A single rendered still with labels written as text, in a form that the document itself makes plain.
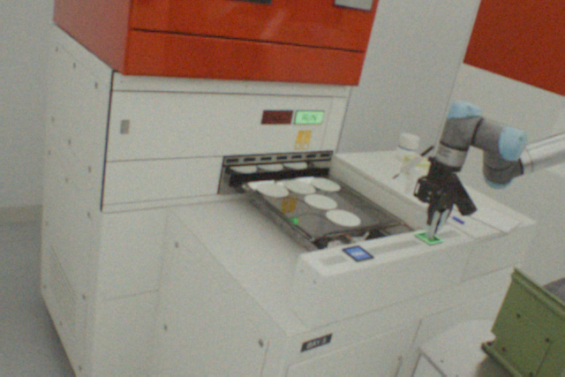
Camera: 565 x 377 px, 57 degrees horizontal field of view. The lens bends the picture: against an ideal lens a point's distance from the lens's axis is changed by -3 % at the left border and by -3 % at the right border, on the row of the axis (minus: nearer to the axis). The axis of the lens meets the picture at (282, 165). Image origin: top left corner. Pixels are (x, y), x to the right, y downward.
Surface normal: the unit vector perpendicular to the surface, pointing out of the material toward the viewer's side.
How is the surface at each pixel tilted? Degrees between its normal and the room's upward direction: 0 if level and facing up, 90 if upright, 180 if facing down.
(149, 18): 90
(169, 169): 90
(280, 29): 91
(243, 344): 90
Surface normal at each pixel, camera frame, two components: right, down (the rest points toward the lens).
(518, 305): -0.90, -0.03
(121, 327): 0.56, 0.39
